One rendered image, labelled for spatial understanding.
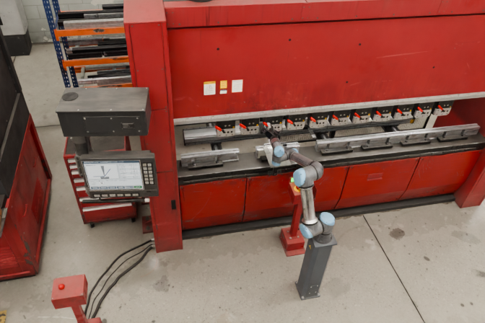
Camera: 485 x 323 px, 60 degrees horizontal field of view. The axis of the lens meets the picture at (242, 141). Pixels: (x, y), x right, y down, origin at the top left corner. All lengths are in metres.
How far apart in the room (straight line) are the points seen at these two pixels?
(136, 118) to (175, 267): 1.91
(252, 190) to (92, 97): 1.80
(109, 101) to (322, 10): 1.55
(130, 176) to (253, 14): 1.34
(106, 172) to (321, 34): 1.77
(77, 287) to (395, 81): 2.86
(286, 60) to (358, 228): 2.09
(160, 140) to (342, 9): 1.59
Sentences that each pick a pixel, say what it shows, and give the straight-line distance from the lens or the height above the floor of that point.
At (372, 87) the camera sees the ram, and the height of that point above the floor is 1.55.
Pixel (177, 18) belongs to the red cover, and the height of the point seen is 2.23.
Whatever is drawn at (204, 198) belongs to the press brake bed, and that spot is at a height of 0.57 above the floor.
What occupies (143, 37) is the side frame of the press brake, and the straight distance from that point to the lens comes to 2.69.
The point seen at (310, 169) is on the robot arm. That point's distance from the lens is 2.97.
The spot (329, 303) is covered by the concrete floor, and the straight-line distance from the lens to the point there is 3.98.
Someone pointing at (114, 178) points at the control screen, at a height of 1.42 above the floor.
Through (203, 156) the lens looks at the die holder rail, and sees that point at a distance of 3.59.
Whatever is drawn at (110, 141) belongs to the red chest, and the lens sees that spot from 3.81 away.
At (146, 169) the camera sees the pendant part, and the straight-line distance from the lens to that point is 2.74.
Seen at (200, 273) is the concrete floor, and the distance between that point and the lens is 4.01.
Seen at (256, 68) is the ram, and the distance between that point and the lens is 3.15.
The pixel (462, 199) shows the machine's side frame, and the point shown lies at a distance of 5.13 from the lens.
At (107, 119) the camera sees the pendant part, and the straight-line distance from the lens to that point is 2.55.
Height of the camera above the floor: 3.39
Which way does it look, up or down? 40 degrees down
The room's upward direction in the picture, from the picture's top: 4 degrees clockwise
